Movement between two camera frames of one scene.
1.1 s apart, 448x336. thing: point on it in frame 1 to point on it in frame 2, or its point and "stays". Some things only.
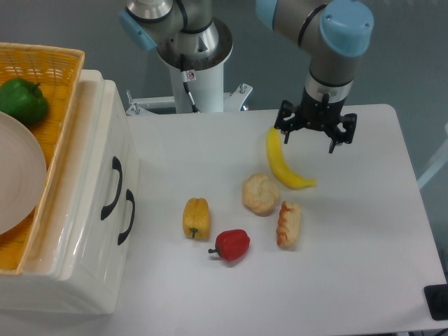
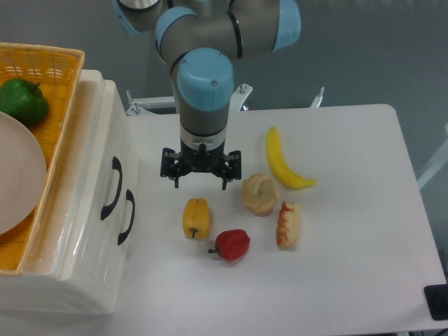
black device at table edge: x=437 y=297 stays
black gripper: x=318 y=114 to x=202 y=160
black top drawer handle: x=117 y=165 stays
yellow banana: x=275 y=155 stays
